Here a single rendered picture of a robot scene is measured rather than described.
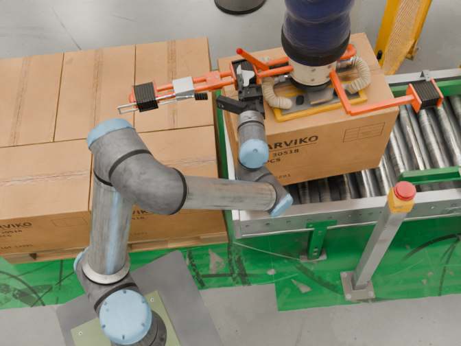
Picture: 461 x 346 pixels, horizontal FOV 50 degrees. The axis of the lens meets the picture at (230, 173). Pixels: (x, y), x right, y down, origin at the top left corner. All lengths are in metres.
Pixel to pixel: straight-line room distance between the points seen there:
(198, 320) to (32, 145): 1.28
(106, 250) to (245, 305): 1.27
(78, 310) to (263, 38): 2.30
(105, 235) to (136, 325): 0.30
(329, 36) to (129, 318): 1.04
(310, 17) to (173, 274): 1.03
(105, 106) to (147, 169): 1.53
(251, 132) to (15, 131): 1.50
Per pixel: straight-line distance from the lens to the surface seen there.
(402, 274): 2.75
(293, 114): 1.80
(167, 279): 1.90
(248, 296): 2.63
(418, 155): 2.42
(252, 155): 1.52
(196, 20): 3.74
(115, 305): 1.58
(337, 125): 1.83
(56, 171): 2.50
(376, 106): 1.70
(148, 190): 1.12
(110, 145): 1.17
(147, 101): 1.71
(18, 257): 2.90
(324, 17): 1.55
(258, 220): 2.13
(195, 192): 1.21
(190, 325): 1.84
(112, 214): 1.33
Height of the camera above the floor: 2.52
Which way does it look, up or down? 60 degrees down
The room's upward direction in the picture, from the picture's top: 8 degrees counter-clockwise
